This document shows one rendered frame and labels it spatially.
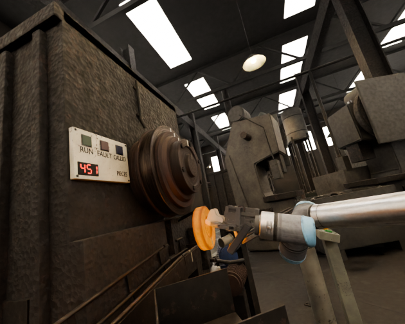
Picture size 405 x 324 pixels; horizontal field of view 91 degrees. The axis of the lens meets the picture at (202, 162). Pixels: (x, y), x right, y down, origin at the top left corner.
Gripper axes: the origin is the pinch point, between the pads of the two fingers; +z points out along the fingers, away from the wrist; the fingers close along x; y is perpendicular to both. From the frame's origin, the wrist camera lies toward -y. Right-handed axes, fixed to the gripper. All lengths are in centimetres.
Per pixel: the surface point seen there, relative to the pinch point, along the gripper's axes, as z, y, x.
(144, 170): 27.4, 17.8, 3.1
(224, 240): 4, -18, -53
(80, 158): 36.8, 18.7, 25.6
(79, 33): 55, 72, 22
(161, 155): 23.1, 25.2, -1.6
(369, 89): -161, 194, -292
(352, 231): -113, -22, -221
